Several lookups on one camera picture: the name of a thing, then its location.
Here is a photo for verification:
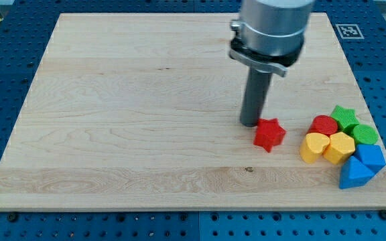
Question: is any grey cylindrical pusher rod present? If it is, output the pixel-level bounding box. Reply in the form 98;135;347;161
240;68;272;127

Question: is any wooden board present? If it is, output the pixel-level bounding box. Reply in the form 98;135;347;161
0;13;386;212

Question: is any red star block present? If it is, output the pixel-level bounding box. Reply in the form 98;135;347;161
253;118;286;153

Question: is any yellow heart block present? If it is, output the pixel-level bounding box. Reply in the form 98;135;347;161
300;133;330;163

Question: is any green star block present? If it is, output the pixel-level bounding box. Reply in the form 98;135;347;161
330;105;360;134

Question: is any yellow hexagon block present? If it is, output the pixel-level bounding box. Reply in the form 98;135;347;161
323;132;355;165

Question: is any red cylinder block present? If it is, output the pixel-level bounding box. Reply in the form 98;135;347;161
308;115;338;136

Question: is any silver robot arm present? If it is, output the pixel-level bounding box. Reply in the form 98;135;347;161
229;0;315;127

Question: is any blue cube block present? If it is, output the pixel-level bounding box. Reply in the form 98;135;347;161
354;144;386;174

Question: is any green cylinder block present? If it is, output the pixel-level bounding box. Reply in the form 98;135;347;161
350;124;378;145

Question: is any blue triangle block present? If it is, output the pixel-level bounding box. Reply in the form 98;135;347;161
339;156;375;189

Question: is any white fiducial marker tag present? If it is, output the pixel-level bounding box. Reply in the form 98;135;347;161
336;23;364;39

